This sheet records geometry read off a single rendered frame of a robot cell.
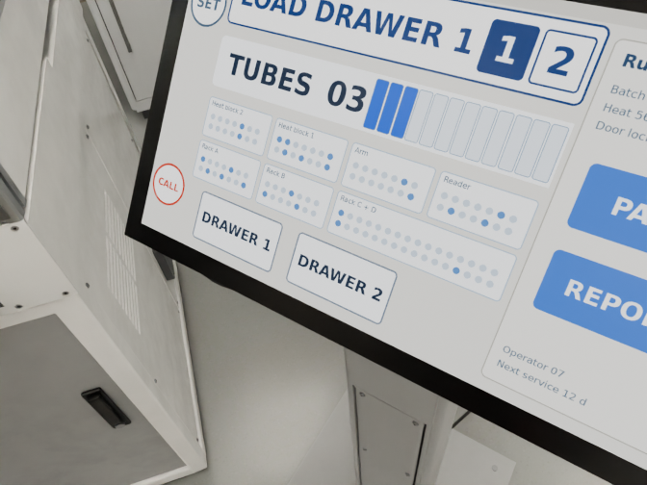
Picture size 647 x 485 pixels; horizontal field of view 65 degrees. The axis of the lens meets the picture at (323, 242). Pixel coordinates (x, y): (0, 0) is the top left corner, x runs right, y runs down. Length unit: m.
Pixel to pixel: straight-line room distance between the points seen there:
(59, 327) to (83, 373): 0.13
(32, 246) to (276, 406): 0.94
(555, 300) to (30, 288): 0.62
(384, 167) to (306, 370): 1.16
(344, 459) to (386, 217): 1.03
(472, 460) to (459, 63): 1.13
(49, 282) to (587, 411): 0.62
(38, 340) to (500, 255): 0.68
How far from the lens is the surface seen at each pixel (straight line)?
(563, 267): 0.38
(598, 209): 0.38
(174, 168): 0.52
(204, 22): 0.51
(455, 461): 1.38
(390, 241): 0.40
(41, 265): 0.73
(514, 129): 0.38
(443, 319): 0.40
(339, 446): 1.38
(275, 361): 1.54
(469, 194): 0.38
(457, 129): 0.39
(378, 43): 0.42
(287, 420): 1.46
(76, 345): 0.89
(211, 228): 0.49
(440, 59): 0.40
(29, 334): 0.86
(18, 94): 0.82
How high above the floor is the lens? 1.34
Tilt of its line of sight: 49 degrees down
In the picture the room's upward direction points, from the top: 7 degrees counter-clockwise
